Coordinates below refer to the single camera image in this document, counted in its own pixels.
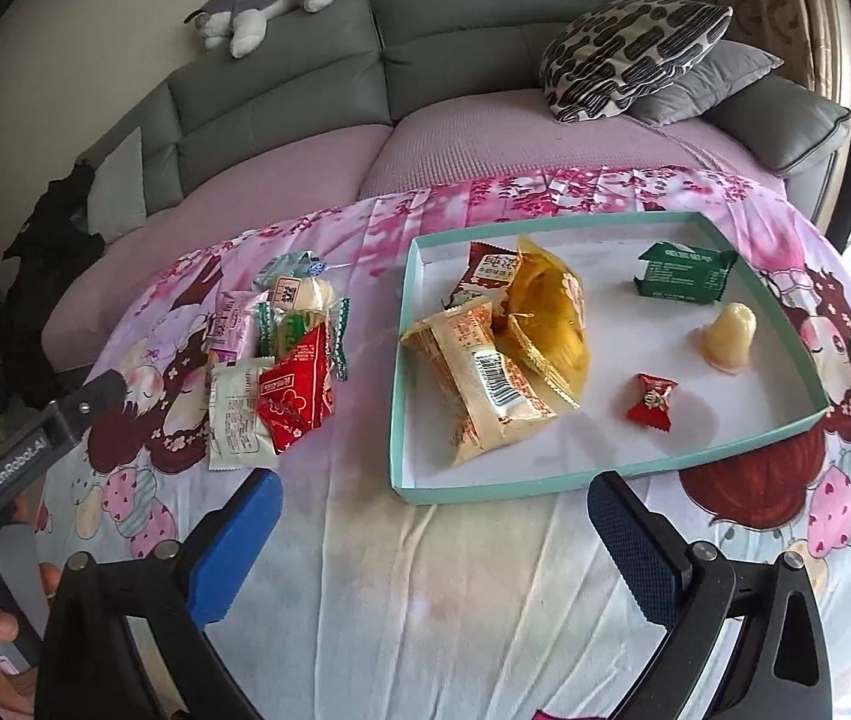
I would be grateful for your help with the teal cardboard box tray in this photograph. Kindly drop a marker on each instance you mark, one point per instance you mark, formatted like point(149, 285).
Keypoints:
point(613, 349)

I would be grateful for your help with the grey sofa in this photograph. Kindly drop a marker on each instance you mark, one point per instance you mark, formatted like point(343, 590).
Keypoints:
point(470, 15)

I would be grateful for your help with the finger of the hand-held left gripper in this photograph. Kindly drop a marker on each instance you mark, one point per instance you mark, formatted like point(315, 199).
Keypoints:
point(95, 395)

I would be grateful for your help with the pink snack packet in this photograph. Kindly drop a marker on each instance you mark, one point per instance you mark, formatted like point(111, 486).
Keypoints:
point(234, 322)

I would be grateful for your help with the yellow snack packet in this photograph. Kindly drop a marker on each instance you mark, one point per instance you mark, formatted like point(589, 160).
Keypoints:
point(545, 315)

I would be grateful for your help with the light grey cushion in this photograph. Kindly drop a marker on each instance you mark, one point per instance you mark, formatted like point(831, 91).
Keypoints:
point(118, 187)

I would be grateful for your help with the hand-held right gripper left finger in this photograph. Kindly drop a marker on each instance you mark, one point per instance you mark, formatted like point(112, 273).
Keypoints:
point(238, 540)

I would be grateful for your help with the green-edged silver snack packet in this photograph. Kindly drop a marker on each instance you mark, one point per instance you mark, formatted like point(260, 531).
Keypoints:
point(290, 330)

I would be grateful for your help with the patterned beige curtain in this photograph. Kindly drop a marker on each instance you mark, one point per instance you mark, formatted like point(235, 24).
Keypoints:
point(763, 0)

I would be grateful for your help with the pink sofa cover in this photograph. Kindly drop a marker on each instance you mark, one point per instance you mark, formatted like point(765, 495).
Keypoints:
point(485, 135)

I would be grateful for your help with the grey pillow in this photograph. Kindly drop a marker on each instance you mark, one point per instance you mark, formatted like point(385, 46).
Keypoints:
point(710, 82)

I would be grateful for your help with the brown snack packet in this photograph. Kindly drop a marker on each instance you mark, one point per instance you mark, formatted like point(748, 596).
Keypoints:
point(485, 270)

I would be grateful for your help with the orange snack packet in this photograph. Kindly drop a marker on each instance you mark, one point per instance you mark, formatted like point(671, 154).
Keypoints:
point(470, 390)

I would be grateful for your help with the small red candy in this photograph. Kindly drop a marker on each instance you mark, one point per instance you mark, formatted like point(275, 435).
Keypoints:
point(650, 401)

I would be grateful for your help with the dark cloth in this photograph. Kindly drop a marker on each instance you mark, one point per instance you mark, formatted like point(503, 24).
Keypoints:
point(50, 255)

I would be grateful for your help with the pale yellow jelly cup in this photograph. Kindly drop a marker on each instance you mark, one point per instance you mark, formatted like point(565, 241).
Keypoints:
point(729, 334)

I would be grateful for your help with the clear bun packet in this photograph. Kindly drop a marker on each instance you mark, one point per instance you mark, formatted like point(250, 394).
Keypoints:
point(313, 289)

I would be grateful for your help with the printed cartoon blanket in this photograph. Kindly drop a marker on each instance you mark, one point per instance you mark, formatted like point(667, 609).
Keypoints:
point(425, 577)

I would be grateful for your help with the dark green snack packet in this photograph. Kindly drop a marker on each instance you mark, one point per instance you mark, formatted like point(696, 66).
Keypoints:
point(684, 274)

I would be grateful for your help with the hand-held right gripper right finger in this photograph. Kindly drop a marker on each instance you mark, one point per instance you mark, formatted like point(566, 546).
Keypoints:
point(635, 551)

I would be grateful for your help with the black and white patterned pillow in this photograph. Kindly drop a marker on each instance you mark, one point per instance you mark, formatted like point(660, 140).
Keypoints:
point(628, 52)

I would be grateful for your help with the red snack packet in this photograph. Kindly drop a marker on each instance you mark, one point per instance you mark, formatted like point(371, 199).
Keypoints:
point(294, 397)

